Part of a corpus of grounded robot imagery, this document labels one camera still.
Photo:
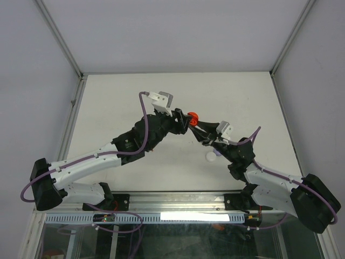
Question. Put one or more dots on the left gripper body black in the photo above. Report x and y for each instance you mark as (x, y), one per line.
(171, 126)

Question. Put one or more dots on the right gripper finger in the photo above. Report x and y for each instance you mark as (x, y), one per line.
(208, 127)
(201, 136)

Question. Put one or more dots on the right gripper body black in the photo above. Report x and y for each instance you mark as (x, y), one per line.
(215, 143)

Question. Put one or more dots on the orange round case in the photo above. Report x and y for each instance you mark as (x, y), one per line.
(194, 118)

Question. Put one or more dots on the purple charging case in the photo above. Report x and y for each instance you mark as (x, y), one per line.
(217, 153)

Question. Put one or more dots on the white charging case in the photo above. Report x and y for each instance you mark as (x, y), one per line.
(210, 156)

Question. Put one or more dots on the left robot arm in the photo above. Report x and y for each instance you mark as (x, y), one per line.
(57, 182)

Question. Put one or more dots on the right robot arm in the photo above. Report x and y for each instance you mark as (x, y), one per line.
(306, 198)

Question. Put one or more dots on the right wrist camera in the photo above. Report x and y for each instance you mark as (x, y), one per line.
(224, 125)

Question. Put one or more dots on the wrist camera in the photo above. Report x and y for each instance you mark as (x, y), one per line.
(161, 102)
(224, 125)

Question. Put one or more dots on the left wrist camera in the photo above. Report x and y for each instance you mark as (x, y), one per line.
(161, 102)

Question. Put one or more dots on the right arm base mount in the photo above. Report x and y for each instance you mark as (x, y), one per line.
(235, 201)

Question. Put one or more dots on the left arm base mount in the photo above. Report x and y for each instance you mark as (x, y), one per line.
(119, 202)

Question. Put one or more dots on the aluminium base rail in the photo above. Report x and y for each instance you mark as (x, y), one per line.
(156, 202)

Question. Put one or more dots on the white slotted cable duct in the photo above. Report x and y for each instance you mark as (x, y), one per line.
(163, 217)

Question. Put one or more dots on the right aluminium frame post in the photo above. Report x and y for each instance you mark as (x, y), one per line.
(292, 36)

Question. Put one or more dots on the aluminium frame post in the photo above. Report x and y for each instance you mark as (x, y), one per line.
(292, 36)
(51, 24)

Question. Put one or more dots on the left aluminium frame post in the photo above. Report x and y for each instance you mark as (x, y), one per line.
(51, 24)

